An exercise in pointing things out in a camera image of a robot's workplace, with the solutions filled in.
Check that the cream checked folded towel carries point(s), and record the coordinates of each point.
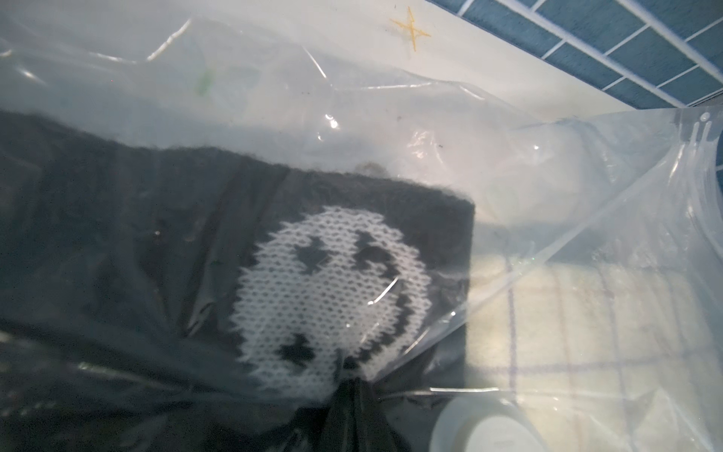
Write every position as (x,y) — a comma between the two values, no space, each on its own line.
(602,358)

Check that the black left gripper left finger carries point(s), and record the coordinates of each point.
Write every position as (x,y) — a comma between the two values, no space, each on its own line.
(355,422)

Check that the black white knitted scarf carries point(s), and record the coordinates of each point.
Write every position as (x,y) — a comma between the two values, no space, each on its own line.
(195,299)

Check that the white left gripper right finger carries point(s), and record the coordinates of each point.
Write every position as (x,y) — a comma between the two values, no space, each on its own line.
(483,423)

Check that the clear plastic vacuum bag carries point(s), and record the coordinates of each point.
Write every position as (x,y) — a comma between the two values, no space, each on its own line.
(635,189)

